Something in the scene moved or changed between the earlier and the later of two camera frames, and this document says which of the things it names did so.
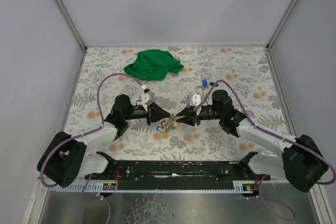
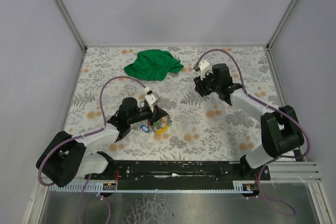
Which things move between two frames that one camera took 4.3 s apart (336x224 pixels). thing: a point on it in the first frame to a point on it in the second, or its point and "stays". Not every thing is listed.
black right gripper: x=196 y=117 to x=200 y=85
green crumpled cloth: x=152 y=64 stays
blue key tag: x=159 y=128 to x=145 y=128
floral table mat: x=243 y=72 stays
